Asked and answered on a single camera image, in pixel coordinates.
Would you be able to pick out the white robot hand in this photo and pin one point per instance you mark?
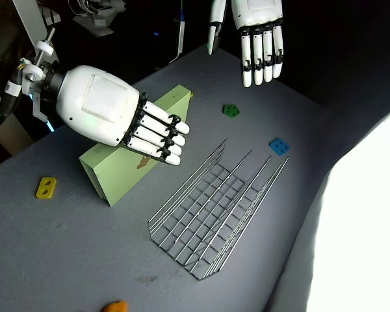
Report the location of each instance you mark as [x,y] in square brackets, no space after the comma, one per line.
[256,11]
[97,100]

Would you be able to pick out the light green box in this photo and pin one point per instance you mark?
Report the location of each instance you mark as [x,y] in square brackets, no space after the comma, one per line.
[123,182]

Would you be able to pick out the cyan light strip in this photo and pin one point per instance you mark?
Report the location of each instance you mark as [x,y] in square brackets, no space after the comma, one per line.
[50,126]

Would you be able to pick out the yellow two-hole block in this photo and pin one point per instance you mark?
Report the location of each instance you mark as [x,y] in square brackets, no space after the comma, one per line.
[46,188]

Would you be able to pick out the green pentagon block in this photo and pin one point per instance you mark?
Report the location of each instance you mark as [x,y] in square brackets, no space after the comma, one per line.
[231,111]

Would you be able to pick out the blue square four-hole block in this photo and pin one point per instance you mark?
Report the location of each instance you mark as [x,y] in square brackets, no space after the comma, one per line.
[279,147]

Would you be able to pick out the grey table cloth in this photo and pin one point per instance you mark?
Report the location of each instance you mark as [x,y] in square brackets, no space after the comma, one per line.
[84,243]

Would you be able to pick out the orange toy piece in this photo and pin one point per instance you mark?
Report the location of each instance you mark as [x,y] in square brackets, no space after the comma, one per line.
[116,306]

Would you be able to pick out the white frame post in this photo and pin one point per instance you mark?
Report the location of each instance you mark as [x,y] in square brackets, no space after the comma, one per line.
[13,136]
[29,16]

